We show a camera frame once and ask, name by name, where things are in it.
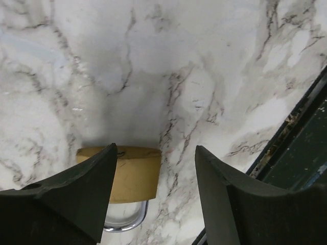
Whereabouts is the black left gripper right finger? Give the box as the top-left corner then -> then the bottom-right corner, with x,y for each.
195,146 -> 326,244

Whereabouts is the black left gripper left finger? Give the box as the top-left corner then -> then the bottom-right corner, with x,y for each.
1,143 -> 117,244

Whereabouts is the brass padlock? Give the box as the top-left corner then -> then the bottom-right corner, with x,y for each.
76,144 -> 162,233

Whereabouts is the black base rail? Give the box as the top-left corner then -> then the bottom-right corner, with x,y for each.
194,70 -> 326,244

